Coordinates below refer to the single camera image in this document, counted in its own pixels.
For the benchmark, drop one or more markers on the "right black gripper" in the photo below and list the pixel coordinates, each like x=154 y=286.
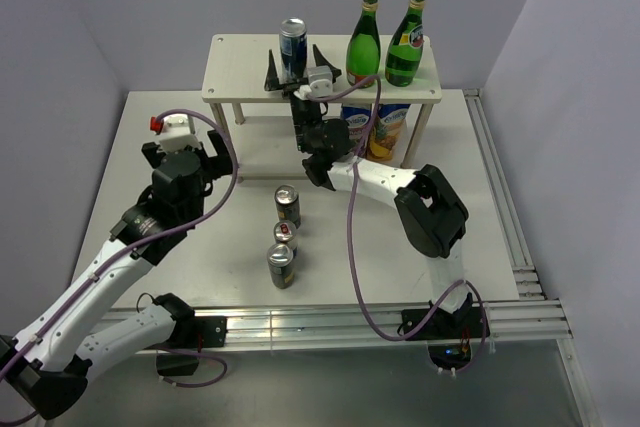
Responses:
x=273 y=81

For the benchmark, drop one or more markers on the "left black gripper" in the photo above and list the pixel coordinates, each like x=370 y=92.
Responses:
x=219 y=164

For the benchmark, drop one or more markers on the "blue silver energy drink can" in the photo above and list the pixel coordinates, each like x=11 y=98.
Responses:
x=293 y=48

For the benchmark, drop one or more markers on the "green bottle with red label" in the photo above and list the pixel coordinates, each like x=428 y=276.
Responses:
x=364 y=50

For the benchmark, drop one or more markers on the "green bottle with yellow label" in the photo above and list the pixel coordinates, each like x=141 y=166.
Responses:
x=405 y=50

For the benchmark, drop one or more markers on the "small red-top silver can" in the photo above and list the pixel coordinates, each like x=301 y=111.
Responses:
x=285 y=232

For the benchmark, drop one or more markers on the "black can with yellow label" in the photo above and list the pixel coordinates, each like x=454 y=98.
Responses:
x=280 y=260

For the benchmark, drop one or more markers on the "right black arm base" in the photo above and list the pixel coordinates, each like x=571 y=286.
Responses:
x=459 y=336

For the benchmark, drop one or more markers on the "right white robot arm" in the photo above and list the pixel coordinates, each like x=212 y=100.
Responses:
x=432 y=214

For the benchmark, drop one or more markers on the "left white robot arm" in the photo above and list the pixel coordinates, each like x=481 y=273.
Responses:
x=51 y=362

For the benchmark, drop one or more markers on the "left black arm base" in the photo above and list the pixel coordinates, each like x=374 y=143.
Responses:
x=187 y=343

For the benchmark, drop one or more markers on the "white wooden two-tier shelf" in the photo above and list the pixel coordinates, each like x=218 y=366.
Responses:
x=259 y=122

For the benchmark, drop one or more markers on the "purple juice carton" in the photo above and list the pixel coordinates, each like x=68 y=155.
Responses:
x=357 y=117

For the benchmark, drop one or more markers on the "orange juice carton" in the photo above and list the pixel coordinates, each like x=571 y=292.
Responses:
x=386 y=131

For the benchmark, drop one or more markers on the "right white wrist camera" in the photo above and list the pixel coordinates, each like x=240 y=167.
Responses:
x=318 y=84

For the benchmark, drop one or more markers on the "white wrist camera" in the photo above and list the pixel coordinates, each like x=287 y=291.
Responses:
x=175 y=132
x=318 y=84

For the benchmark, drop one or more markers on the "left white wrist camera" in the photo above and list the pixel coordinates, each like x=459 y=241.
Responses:
x=175 y=132

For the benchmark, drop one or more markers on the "aluminium right side rail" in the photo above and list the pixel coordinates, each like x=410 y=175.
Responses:
x=505 y=197

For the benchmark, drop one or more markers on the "aluminium front rail frame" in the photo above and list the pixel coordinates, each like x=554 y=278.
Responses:
x=533 y=317

